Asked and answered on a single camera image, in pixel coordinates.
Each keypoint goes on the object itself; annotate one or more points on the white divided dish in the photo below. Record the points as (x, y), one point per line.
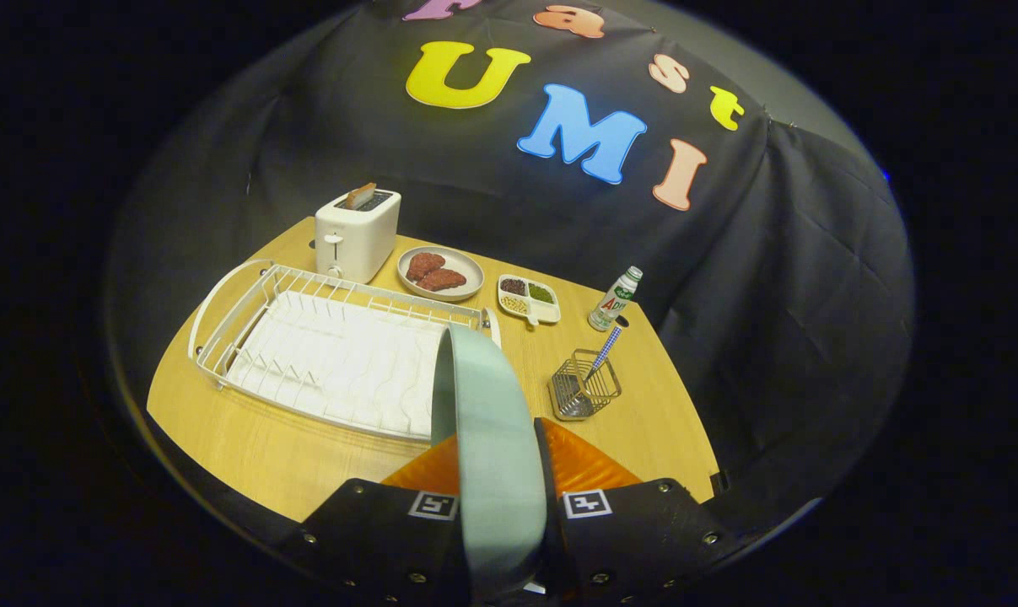
(542, 314)

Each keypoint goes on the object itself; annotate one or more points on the white toaster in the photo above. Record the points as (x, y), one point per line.
(357, 240)

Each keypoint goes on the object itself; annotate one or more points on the light green plate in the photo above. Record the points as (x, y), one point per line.
(492, 438)

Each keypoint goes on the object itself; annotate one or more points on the red meat piece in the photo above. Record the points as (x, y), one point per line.
(424, 265)
(443, 280)

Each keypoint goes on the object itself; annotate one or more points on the white drink bottle green label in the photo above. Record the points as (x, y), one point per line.
(613, 301)

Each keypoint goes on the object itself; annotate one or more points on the pile of dark beans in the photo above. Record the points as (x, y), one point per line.
(514, 286)

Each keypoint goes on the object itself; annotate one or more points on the pile of yellow soybeans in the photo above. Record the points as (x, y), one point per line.
(514, 304)

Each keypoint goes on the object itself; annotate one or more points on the beige round plate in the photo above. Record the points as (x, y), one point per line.
(468, 265)

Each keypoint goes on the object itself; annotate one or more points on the pile of green beans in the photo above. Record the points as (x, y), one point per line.
(541, 292)

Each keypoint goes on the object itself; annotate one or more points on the black backdrop cloth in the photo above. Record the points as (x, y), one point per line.
(812, 295)

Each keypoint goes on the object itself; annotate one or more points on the brown toast slice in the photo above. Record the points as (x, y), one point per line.
(360, 196)

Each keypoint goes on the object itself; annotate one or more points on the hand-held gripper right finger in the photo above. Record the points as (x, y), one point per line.
(635, 539)

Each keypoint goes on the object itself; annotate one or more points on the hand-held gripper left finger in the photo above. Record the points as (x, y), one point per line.
(374, 539)

